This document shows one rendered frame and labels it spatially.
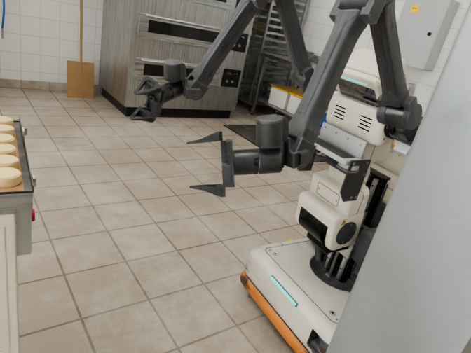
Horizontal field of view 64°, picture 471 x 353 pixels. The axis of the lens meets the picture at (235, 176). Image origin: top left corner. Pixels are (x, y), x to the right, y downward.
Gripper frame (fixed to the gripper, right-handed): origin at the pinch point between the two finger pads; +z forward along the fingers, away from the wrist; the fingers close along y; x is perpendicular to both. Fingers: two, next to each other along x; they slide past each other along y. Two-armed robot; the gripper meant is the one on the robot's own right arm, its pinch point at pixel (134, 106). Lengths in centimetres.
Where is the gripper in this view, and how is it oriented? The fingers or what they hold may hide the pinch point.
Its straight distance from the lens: 121.3
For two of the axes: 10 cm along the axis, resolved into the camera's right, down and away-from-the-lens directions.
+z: -5.6, 4.4, -7.0
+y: 3.2, -6.7, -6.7
